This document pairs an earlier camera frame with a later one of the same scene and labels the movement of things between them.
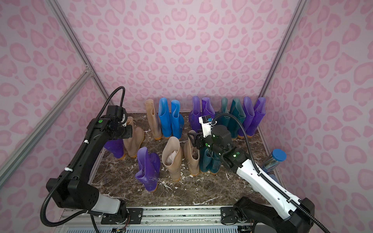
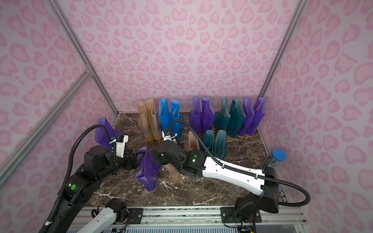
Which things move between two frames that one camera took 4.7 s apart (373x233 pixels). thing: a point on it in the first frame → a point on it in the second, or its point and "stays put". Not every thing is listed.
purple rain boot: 207,109 stays put
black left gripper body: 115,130 → 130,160
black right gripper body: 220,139 → 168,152
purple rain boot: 148,169 stays put
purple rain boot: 194,119 stays put
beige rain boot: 152,119 stays put
